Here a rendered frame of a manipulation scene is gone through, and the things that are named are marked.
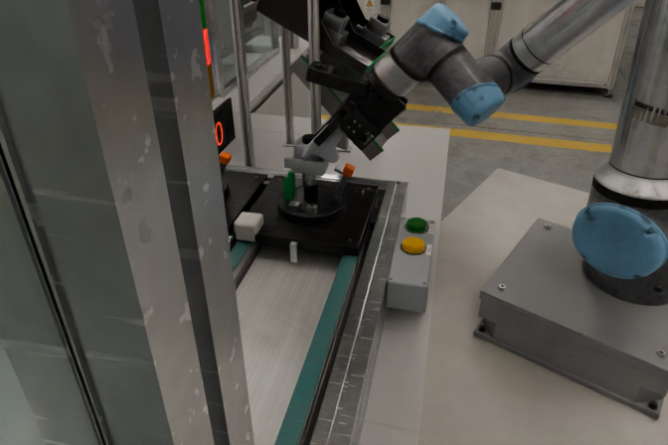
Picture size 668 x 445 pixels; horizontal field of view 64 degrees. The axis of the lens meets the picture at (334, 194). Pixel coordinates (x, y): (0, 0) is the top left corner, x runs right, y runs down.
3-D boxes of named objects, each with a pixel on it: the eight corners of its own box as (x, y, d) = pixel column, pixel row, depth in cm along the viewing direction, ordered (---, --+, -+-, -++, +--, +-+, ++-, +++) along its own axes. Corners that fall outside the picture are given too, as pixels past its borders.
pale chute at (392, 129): (387, 139, 133) (400, 129, 131) (370, 161, 123) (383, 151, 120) (313, 53, 130) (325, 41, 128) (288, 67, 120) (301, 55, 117)
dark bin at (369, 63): (383, 61, 124) (397, 32, 119) (363, 75, 113) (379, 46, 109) (283, 0, 127) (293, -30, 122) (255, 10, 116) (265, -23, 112)
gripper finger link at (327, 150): (319, 181, 98) (353, 146, 95) (295, 159, 97) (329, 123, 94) (321, 175, 101) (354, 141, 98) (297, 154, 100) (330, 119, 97)
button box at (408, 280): (433, 244, 109) (435, 219, 105) (425, 314, 91) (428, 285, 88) (399, 240, 110) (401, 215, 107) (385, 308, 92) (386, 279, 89)
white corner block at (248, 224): (264, 230, 104) (263, 213, 102) (256, 243, 101) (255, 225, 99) (243, 227, 105) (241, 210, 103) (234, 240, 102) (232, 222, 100)
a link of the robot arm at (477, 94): (527, 87, 86) (484, 38, 88) (491, 104, 79) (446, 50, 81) (495, 117, 92) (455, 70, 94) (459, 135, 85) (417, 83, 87)
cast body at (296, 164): (328, 166, 105) (328, 133, 102) (323, 176, 102) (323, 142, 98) (287, 162, 107) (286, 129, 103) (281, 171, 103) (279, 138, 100)
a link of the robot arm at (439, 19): (464, 35, 80) (430, -6, 82) (413, 84, 86) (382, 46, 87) (479, 39, 87) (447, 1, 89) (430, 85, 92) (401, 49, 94)
